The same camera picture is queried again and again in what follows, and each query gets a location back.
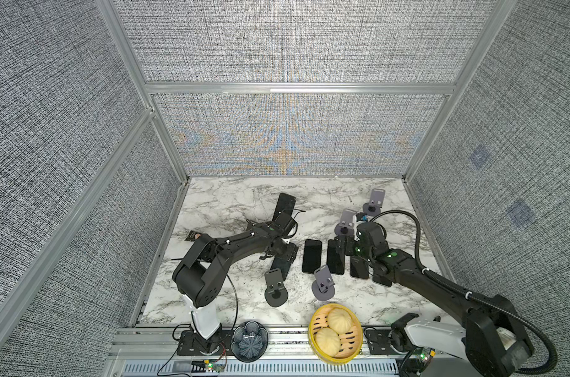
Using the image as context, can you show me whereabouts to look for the steamed bun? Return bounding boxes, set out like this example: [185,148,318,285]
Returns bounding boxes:
[327,308,353,335]
[315,328,341,357]

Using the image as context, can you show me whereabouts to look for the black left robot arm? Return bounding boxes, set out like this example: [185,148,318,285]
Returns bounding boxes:
[172,219,298,342]

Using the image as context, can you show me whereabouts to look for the purple stand back right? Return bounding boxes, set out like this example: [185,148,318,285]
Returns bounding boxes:
[334,209,356,237]

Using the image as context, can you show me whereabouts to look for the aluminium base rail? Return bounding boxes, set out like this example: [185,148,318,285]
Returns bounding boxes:
[103,324,507,377]

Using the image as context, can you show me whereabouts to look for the dark flower shaped dish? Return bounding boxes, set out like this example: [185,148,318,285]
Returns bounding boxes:
[231,320,269,363]

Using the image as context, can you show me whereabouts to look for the black snack packet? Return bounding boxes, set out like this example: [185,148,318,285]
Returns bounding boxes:
[185,230,202,242]

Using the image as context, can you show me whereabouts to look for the phone with reflective screen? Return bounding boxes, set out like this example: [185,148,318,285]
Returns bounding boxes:
[327,239,345,275]

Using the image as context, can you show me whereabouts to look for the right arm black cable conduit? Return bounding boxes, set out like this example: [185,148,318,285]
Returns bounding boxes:
[366,209,559,375]

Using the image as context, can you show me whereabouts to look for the green edged phone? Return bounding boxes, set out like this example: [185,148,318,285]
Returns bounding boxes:
[372,274,393,287]

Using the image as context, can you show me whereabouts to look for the purple front phone stand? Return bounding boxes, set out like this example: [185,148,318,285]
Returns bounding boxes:
[312,265,336,302]

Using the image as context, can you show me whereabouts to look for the purple phone stand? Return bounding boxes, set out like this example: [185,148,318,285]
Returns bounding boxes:
[363,188,385,217]
[312,265,336,302]

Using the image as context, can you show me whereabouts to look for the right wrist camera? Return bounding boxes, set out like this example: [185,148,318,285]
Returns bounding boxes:
[356,221,389,253]

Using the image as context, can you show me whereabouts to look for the lower steamed bun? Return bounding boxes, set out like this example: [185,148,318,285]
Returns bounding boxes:
[315,328,341,357]

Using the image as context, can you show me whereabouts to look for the dark front phone stand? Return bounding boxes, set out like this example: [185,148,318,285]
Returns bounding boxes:
[264,268,289,307]

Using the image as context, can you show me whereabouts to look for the bamboo steamer basket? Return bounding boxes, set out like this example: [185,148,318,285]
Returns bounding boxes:
[308,303,363,365]

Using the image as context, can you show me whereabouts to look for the upper steamed bun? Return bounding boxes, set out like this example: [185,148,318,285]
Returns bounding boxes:
[327,308,353,335]

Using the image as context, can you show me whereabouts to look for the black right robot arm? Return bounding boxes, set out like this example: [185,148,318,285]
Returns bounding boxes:
[328,221,534,376]

